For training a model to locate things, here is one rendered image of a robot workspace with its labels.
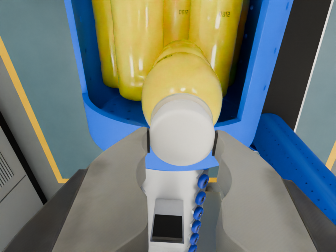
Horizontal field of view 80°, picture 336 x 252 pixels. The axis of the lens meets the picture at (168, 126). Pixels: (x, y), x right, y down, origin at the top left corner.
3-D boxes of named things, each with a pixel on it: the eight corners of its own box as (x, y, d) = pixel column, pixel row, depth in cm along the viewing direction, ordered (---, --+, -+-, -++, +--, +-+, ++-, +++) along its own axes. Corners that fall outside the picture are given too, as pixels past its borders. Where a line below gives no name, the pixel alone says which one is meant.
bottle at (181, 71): (213, 76, 30) (252, 152, 13) (169, 95, 31) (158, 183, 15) (194, 28, 27) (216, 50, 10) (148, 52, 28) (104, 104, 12)
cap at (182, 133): (221, 141, 13) (226, 158, 12) (167, 159, 14) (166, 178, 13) (198, 89, 12) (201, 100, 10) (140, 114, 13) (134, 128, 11)
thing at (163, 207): (155, 203, 73) (150, 246, 60) (155, 195, 71) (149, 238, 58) (183, 204, 73) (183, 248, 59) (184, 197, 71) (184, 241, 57)
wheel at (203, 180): (196, 189, 62) (201, 192, 61) (197, 178, 60) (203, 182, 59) (204, 181, 65) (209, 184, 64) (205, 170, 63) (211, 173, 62)
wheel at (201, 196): (194, 205, 66) (199, 209, 65) (195, 196, 64) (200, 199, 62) (201, 197, 69) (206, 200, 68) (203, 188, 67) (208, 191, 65)
